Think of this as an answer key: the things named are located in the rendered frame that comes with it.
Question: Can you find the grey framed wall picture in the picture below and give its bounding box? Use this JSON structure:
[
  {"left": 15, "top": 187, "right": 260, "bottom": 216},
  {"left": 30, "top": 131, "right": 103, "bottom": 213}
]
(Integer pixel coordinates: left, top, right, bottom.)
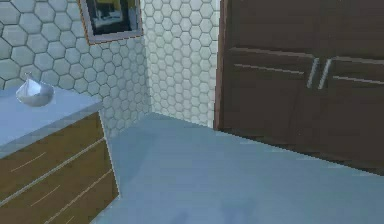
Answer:
[{"left": 77, "top": 0, "right": 145, "bottom": 46}]

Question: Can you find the brown chest of drawers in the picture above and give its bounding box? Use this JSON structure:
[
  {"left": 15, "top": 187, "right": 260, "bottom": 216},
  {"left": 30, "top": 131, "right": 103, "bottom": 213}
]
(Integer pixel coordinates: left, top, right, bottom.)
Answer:
[{"left": 0, "top": 85, "right": 120, "bottom": 224}]

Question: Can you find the dark brown wooden cupboard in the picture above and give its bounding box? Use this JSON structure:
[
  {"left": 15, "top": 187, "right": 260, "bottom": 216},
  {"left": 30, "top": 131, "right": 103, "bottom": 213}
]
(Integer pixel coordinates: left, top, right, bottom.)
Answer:
[{"left": 213, "top": 0, "right": 384, "bottom": 177}]

